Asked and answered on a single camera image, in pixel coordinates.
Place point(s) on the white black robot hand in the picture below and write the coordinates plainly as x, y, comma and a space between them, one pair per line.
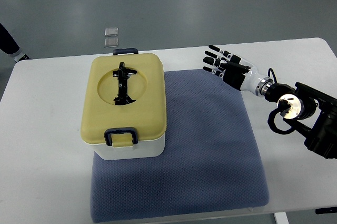
236, 71

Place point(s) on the yellow storage box lid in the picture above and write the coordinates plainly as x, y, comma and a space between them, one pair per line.
125, 101

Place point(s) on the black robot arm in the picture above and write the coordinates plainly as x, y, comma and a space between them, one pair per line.
306, 110

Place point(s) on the white storage box body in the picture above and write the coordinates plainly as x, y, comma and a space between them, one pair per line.
144, 149

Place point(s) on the blue fabric cushion mat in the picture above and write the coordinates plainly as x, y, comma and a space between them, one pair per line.
211, 161

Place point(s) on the upper floor plate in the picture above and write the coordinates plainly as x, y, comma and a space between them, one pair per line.
111, 31

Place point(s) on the white table leg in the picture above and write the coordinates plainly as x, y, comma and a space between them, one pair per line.
281, 218

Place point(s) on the person leg with shoe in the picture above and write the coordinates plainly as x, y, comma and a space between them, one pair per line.
10, 47

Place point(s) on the black bracket under table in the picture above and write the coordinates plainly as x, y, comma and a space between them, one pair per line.
321, 211

